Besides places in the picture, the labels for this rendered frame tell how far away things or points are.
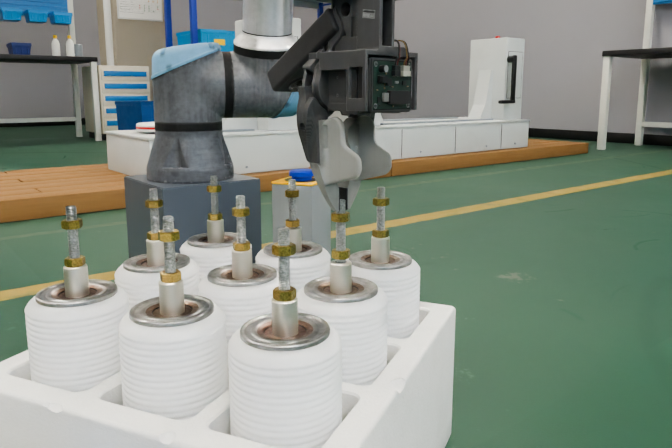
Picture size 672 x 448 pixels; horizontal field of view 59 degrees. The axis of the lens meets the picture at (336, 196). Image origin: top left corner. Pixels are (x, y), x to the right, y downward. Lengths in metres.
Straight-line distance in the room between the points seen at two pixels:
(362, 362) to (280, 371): 0.14
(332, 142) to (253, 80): 0.50
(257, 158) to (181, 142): 1.78
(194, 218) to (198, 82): 0.22
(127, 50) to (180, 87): 5.89
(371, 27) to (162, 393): 0.36
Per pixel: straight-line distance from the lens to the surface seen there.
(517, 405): 0.96
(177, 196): 0.99
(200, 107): 1.03
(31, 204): 2.39
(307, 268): 0.73
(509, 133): 4.11
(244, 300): 0.63
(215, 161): 1.04
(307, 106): 0.55
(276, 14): 1.03
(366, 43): 0.54
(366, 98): 0.51
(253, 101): 1.05
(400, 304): 0.69
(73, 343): 0.62
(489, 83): 4.19
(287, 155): 2.89
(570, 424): 0.94
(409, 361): 0.64
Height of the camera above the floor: 0.45
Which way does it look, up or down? 10 degrees down
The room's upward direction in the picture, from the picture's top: straight up
